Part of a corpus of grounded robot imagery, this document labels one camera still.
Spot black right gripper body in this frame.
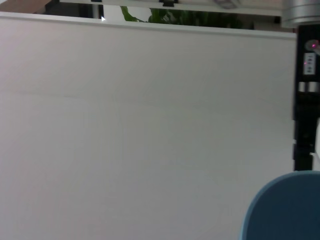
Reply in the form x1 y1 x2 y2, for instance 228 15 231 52
291 24 320 154

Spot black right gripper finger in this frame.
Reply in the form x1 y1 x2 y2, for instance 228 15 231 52
293 142 315 172

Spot blue bowl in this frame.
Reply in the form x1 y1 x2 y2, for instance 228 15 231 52
237 170 320 240

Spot green leafy plant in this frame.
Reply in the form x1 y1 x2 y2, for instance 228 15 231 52
119 6 242 29

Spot white frame bar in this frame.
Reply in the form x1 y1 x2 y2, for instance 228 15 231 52
58 0 283 12

